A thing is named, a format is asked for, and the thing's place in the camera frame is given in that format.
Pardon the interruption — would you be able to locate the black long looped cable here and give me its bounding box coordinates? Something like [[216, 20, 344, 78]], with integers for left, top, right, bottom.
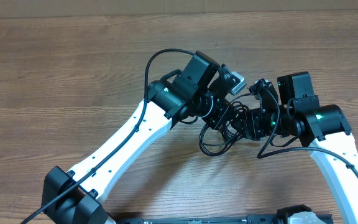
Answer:
[[198, 104, 251, 157]]

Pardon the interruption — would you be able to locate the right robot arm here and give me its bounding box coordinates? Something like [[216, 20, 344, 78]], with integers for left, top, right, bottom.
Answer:
[[233, 72, 358, 223]]

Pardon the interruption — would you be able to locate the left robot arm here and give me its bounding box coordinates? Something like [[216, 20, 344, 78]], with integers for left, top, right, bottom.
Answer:
[[37, 51, 246, 223]]

